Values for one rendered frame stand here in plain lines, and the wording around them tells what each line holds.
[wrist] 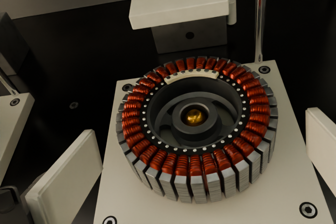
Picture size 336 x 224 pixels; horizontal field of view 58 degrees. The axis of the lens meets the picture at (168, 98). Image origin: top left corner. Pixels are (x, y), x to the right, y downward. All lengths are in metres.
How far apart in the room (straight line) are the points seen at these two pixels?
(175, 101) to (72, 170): 0.11
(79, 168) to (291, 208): 0.13
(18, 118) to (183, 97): 0.16
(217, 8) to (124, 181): 0.13
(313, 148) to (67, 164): 0.13
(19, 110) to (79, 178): 0.16
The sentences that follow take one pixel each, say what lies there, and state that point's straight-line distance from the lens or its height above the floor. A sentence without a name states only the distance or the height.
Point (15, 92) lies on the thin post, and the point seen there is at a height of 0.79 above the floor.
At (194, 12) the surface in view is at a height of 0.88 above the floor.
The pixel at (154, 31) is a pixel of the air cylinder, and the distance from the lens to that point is 0.32.
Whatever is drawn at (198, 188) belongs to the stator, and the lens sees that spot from 0.19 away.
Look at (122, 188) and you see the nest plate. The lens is 0.23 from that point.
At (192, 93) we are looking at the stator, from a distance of 0.24.
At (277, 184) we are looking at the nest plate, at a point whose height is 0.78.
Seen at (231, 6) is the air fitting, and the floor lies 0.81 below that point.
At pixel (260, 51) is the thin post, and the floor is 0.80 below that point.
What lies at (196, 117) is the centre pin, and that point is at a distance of 0.21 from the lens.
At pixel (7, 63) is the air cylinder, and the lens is 0.39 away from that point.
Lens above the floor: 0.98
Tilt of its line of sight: 47 degrees down
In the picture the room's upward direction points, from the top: 15 degrees counter-clockwise
